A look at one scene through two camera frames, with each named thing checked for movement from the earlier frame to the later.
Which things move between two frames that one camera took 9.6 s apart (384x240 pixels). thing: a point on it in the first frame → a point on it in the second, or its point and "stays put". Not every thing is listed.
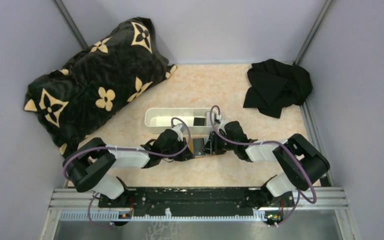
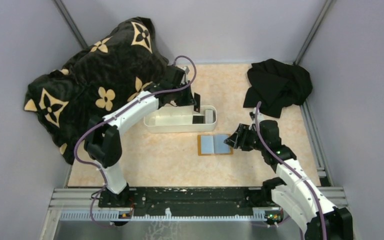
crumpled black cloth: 275,84 stays put
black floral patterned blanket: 66,100 stays put
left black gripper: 185,149 → 185,99
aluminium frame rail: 73,205 stays put
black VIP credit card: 198,145 → 197,107
